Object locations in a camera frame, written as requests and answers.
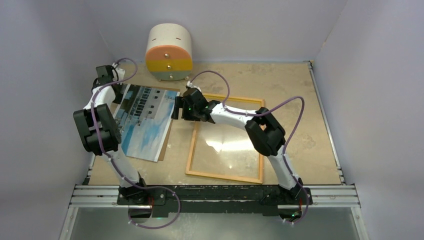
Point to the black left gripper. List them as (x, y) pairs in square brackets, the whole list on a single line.
[(121, 86)]

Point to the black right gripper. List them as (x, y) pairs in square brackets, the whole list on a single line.
[(182, 102)]

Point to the glossy building photo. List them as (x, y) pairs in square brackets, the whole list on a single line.
[(130, 116)]

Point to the brown backing board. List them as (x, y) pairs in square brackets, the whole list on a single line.
[(159, 119)]

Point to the yellow picture frame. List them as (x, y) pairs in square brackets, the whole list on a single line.
[(223, 152)]

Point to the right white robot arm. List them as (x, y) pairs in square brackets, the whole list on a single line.
[(265, 133)]

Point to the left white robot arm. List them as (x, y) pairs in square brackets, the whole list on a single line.
[(100, 134)]

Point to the round pastel drawer cabinet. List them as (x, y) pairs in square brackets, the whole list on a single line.
[(168, 54)]

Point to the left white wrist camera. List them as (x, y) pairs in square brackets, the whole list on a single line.
[(119, 73)]

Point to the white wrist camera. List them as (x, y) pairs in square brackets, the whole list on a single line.
[(119, 73), (190, 85)]

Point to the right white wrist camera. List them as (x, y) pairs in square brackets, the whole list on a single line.
[(190, 85)]

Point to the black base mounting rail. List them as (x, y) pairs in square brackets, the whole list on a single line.
[(267, 200)]

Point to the aluminium extrusion frame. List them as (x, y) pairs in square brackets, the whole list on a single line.
[(335, 213)]

